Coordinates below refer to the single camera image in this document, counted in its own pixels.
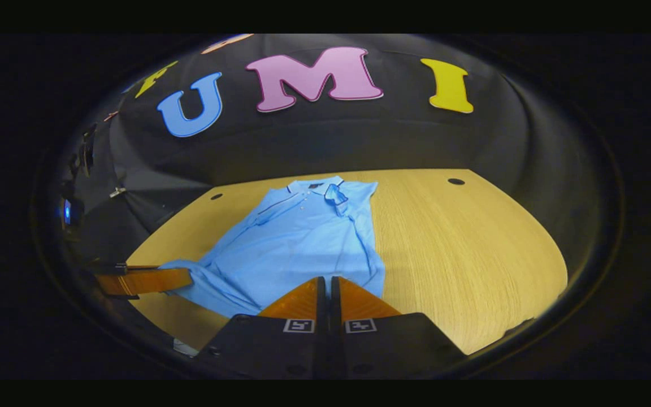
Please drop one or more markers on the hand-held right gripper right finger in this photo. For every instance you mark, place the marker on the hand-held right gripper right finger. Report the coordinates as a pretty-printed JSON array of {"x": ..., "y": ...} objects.
[{"x": 393, "y": 345}]

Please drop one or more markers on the black backdrop cloth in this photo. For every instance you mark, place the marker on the black backdrop cloth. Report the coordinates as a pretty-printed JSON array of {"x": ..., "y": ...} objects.
[{"x": 359, "y": 141}]

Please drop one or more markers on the dark device with blue light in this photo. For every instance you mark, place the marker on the dark device with blue light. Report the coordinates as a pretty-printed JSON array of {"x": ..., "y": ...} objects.
[{"x": 71, "y": 212}]

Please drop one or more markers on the silver metal clip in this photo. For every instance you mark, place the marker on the silver metal clip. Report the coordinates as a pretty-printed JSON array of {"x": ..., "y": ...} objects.
[{"x": 117, "y": 192}]

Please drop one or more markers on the light blue T-shirt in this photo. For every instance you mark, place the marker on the light blue T-shirt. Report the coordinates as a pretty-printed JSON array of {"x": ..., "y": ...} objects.
[{"x": 291, "y": 243}]

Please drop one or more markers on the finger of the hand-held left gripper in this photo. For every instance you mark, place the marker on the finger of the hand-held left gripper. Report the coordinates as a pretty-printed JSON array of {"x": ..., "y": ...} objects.
[{"x": 144, "y": 281}]

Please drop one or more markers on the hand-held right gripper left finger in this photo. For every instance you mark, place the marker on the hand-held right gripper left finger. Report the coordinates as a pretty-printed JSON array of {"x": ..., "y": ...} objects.
[{"x": 269, "y": 345}]

